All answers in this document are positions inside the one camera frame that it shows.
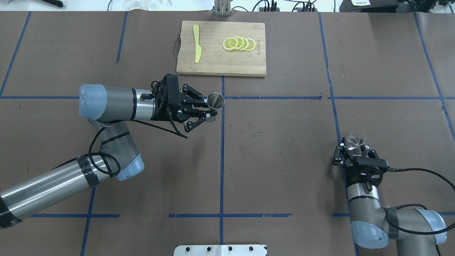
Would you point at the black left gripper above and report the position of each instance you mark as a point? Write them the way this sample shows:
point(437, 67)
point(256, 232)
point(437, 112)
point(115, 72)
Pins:
point(176, 111)

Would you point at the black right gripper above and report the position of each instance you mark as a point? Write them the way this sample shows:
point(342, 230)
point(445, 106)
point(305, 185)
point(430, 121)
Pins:
point(344, 159)

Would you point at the clear glass beaker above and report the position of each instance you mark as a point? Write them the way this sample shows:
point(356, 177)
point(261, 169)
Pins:
point(355, 140)

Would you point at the steel jigger measuring cup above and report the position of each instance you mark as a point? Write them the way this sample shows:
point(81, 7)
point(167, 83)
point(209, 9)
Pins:
point(215, 101)

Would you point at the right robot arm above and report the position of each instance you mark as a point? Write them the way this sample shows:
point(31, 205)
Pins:
point(417, 230)

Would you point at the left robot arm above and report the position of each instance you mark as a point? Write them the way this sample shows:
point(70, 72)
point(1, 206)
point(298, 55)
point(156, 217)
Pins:
point(73, 144)

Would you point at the bamboo cutting board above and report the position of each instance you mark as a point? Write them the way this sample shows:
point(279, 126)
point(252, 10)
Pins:
point(217, 61)

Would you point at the yellow plastic knife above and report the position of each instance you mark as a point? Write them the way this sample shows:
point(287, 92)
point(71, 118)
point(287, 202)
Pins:
point(198, 48)

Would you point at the lemon slice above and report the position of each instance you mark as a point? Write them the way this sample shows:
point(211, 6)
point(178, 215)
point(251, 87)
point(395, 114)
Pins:
point(240, 43)
point(245, 44)
point(251, 45)
point(230, 43)

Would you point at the aluminium frame post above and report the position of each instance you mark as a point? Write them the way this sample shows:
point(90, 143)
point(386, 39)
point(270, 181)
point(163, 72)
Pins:
point(222, 8)

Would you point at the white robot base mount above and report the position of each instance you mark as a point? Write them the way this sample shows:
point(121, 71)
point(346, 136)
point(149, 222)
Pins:
point(221, 250)

